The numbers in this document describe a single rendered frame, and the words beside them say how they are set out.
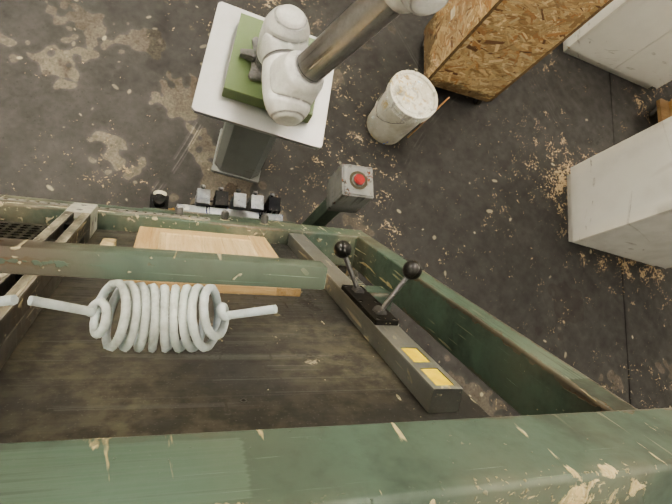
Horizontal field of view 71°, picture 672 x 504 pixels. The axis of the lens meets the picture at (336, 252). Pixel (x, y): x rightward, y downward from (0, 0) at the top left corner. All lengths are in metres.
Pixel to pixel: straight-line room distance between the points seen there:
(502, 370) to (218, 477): 0.67
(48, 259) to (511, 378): 0.79
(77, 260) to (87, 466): 0.15
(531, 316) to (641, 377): 0.94
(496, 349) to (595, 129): 3.35
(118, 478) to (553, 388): 0.68
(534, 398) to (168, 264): 0.70
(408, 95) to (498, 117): 1.01
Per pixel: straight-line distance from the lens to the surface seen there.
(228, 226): 1.51
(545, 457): 0.53
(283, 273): 0.38
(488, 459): 0.50
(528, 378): 0.92
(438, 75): 3.16
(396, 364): 0.81
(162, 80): 2.78
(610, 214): 3.36
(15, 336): 0.81
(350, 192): 1.64
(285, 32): 1.69
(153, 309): 0.43
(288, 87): 1.58
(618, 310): 3.76
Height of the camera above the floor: 2.33
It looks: 65 degrees down
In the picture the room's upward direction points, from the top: 55 degrees clockwise
